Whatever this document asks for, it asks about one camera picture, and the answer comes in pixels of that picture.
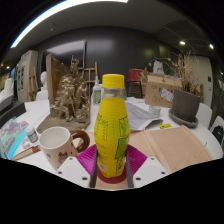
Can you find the colourful painted sheet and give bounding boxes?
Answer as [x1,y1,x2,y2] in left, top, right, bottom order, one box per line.
[0,117,31,160]

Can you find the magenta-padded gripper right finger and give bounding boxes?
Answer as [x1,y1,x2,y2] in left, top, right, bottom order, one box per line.
[125,144,169,189]

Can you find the white plaster busts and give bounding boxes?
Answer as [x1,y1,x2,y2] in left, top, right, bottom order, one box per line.
[39,70,48,92]

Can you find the white plaster statue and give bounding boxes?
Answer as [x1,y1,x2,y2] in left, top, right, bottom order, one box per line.
[152,59,165,75]

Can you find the white plastic chair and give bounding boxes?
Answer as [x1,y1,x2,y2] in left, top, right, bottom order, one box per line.
[209,115,224,148]
[195,102,213,129]

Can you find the small glass jar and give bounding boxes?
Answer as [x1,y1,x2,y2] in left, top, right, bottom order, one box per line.
[24,125,39,144]

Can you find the clear spray bottle green label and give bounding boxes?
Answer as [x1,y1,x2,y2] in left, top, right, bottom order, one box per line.
[91,75,102,105]

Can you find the white cabinet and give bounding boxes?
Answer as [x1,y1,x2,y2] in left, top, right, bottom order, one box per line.
[16,49,39,103]

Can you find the brown clay figure sculpture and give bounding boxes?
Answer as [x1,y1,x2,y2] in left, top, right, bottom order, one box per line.
[35,53,92,134]

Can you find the white spotted mug brown handle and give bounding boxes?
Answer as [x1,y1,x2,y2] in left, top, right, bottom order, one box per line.
[38,126,91,171]

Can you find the black wall screen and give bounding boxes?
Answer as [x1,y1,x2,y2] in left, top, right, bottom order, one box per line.
[41,39,87,69]

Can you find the black backpack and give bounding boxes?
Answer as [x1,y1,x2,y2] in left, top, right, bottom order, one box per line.
[211,125,224,146]

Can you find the wooden easel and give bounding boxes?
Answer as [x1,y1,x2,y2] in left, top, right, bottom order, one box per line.
[80,60,99,98]
[28,65,40,101]

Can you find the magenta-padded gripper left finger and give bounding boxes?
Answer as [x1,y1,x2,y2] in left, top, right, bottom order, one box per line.
[55,143,98,189]

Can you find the beige canvas cloth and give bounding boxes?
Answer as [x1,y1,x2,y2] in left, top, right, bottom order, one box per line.
[71,124,214,190]

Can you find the small yellow tag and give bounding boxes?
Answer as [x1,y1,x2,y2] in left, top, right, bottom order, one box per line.
[158,123,173,130]

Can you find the yellow drink bottle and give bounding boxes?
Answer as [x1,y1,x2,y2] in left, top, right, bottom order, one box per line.
[93,73,131,178]

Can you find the red box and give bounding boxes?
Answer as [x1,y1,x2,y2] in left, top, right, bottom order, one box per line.
[128,68,144,82]

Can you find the cardboard box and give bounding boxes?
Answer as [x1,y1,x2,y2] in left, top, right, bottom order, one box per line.
[144,73,175,108]

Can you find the newspaper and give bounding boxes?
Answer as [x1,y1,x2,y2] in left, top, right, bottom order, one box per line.
[124,97,164,132]

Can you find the black foam block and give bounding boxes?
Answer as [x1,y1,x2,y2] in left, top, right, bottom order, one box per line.
[0,101,27,129]

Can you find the ceiling lights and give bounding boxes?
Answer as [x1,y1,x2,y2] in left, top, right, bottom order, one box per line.
[9,0,214,49]

